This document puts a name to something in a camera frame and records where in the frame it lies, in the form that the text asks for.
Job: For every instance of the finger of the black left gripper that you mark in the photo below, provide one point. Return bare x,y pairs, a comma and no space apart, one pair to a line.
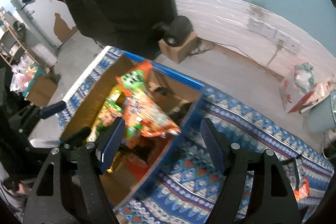
32,114
74,141

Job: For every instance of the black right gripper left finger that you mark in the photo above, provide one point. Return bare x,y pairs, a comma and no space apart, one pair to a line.
68,188

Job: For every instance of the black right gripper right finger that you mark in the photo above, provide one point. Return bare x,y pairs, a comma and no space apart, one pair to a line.
272,199

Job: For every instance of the orange green snack bag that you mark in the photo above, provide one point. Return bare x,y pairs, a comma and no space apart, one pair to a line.
143,117

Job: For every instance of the green nut snack packet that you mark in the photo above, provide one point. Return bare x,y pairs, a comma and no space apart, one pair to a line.
111,109

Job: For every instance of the blue patterned tablecloth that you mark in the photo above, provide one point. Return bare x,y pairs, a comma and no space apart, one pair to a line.
187,153

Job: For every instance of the black grey snack bag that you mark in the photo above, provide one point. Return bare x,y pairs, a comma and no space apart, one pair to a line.
292,169

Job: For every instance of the blue cardboard box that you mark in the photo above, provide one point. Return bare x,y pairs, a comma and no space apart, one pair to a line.
179,96

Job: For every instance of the red orange snack packet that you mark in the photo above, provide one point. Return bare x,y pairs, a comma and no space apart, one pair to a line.
302,191

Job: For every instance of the white red paper bag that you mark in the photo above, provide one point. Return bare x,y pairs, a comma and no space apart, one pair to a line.
297,87

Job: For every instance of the light blue trash bin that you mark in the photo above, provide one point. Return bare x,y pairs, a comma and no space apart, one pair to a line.
322,117

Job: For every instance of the small cardboard box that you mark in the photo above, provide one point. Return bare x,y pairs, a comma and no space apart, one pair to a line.
178,54

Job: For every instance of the black round speaker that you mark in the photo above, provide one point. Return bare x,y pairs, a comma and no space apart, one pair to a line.
175,33

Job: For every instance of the white wall socket strip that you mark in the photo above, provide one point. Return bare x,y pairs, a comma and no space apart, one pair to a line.
274,35

